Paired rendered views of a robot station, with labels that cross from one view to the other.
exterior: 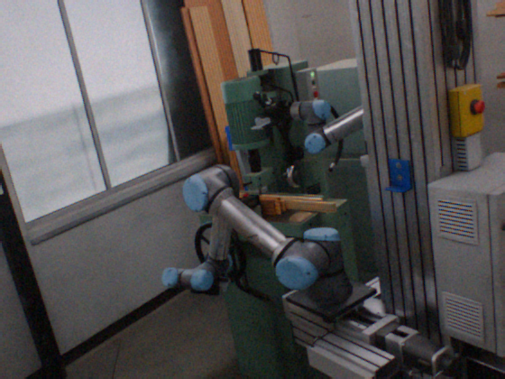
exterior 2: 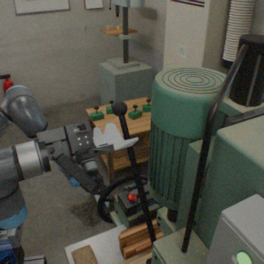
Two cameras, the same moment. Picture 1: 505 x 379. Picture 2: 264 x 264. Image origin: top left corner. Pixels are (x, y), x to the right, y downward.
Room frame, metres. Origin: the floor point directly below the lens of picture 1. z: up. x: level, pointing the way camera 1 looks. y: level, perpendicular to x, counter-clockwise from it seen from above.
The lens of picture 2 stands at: (2.62, -0.56, 1.71)
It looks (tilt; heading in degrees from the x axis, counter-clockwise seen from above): 33 degrees down; 112
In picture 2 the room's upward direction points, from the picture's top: straight up
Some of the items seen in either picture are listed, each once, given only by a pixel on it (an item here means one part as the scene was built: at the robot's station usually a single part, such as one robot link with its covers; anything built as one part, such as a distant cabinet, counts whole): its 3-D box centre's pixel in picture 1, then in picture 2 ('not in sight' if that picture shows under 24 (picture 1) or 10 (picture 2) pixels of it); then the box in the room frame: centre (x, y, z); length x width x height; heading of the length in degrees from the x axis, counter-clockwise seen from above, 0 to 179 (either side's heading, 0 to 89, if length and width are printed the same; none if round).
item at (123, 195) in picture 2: (238, 203); (136, 195); (2.39, 0.07, 0.99); 0.13 x 0.11 x 0.06; 48
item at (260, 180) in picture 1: (261, 179); (177, 230); (2.57, -0.06, 1.03); 0.14 x 0.07 x 0.09; 138
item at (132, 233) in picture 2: (257, 204); (152, 229); (2.48, -0.02, 0.94); 0.25 x 0.01 x 0.08; 48
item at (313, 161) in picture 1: (307, 171); not in sight; (2.59, -0.28, 1.02); 0.09 x 0.07 x 0.12; 48
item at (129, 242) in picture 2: not in sight; (151, 237); (2.48, -0.04, 0.93); 0.18 x 0.02 x 0.05; 48
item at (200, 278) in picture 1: (199, 277); not in sight; (1.95, 0.25, 0.87); 0.11 x 0.11 x 0.08; 51
